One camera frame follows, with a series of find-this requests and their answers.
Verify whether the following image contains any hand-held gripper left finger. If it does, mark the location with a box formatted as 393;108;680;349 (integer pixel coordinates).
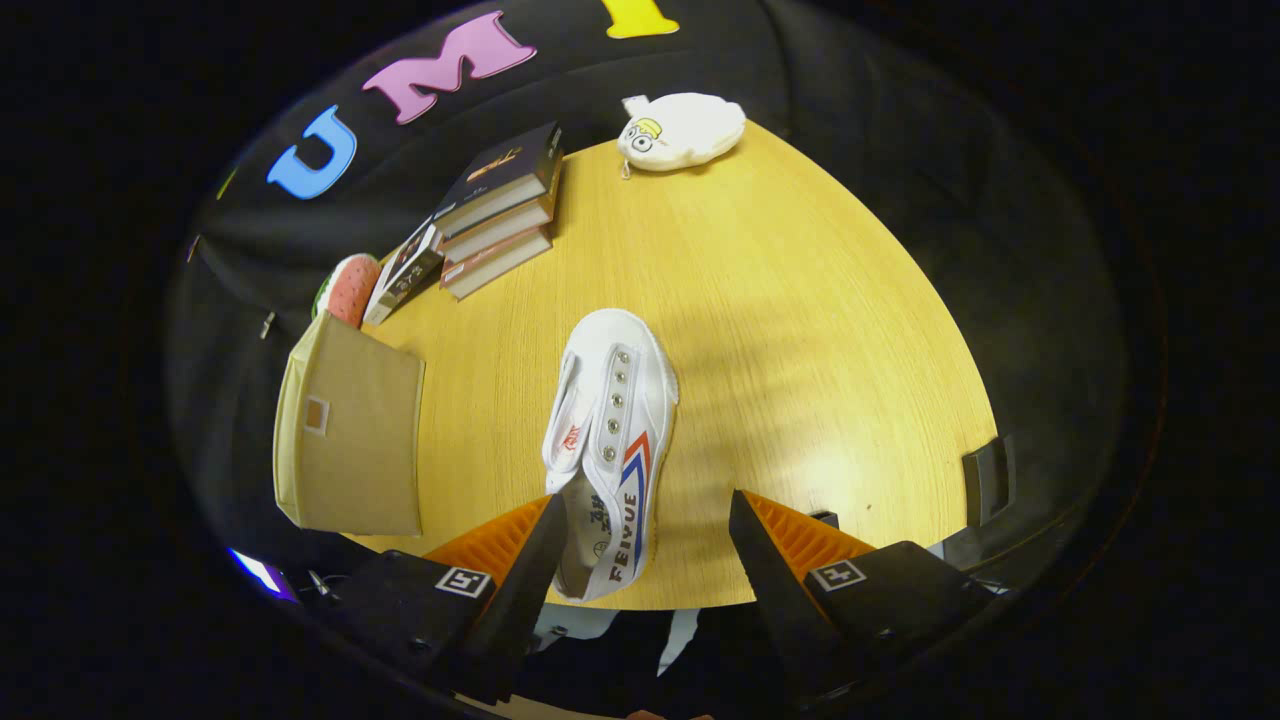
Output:
315;492;571;706

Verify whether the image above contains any watermelon slice toy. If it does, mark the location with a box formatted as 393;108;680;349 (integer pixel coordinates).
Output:
312;253;383;331

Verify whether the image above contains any beige fabric storage box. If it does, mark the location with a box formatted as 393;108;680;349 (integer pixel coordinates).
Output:
272;310;427;538

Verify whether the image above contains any person's white garment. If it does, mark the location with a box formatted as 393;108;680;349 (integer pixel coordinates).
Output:
530;603;703;679

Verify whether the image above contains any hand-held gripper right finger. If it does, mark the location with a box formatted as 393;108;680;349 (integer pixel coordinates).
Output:
728;488;999;713

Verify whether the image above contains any dark cover book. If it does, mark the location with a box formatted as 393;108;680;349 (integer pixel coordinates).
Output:
432;121;565;241

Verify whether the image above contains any glowing screen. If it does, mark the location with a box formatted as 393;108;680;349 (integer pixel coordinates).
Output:
225;545;301;604

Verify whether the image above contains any white canvas shoe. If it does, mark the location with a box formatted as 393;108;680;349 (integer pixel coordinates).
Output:
542;308;681;605

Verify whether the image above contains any white plush toy with face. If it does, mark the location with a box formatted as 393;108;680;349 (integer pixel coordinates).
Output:
616;92;747;179

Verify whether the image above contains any brown cover book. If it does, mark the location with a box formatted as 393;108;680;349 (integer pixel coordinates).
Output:
438;170;561;266
440;225;554;301

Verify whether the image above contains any portrait cover book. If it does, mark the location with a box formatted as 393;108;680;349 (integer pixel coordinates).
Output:
362;215;446;327

